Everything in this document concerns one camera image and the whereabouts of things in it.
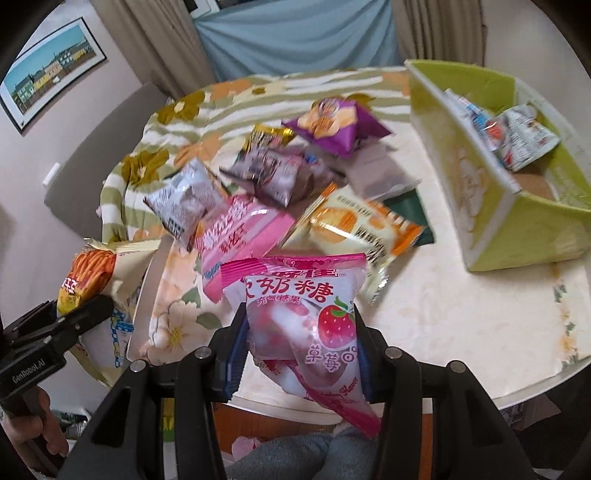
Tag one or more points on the person's grey pants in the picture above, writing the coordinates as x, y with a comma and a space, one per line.
286, 457

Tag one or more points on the white wall switch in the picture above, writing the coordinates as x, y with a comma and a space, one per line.
51, 174

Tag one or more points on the green cardboard box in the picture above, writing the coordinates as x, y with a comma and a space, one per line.
489, 212

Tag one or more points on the white blue snack packet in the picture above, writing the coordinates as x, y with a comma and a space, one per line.
111, 341

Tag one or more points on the pink snack packet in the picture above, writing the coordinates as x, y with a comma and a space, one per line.
240, 230

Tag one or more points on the purple chip packet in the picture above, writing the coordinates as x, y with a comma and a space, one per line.
332, 122

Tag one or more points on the yellow gold snack packet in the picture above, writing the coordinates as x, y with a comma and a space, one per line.
265, 136

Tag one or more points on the grey silver snack packet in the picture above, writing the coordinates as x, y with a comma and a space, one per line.
184, 203

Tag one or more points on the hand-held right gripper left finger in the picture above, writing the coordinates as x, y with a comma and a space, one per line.
233, 369

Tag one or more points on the dark green packet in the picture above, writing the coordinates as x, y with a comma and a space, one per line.
413, 217

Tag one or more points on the light blue cloth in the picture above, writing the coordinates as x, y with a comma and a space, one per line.
295, 41

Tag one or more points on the white slim snack packet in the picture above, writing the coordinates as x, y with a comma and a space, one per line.
466, 110

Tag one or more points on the dark brown snack packet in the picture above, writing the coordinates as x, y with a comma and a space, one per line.
277, 173

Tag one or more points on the silver crinkled snack packet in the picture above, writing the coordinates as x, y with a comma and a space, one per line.
526, 136

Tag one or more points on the pink strawberry candy packet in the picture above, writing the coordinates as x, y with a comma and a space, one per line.
304, 323

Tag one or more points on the framed wall poster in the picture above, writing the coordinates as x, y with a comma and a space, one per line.
46, 78

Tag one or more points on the person's left hand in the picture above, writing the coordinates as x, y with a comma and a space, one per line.
51, 429

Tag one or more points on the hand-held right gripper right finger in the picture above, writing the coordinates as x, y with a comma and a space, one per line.
364, 374

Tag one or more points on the orange fries snack packet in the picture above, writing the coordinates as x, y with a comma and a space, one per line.
92, 272

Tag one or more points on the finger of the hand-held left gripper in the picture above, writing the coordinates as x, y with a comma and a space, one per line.
87, 314

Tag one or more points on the grey bed headboard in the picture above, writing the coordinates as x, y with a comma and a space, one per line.
101, 152

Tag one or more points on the grey translucent packet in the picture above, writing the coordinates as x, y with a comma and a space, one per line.
378, 173

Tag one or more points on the orange white cracker packet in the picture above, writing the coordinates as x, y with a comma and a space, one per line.
351, 226

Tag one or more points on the beige curtain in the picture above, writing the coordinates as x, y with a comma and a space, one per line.
152, 46
438, 32

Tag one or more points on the green striped floral blanket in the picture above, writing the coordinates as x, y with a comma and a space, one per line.
203, 110

